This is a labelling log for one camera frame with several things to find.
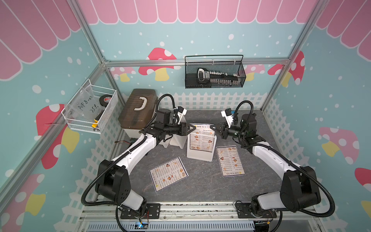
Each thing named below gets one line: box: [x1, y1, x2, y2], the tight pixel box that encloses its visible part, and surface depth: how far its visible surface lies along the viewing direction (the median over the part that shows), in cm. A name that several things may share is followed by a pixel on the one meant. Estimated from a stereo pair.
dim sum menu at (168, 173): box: [148, 156, 189, 193], surface depth 89 cm
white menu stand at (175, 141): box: [159, 133, 182, 149], surface depth 93 cm
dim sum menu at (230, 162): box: [215, 145, 246, 178], surface depth 94 cm
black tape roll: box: [99, 94, 113, 108], surface depth 81 cm
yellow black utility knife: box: [91, 109, 105, 129], surface depth 65 cm
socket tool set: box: [197, 67, 240, 86], surface depth 91 cm
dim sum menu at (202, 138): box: [189, 124, 215, 153], surface depth 83 cm
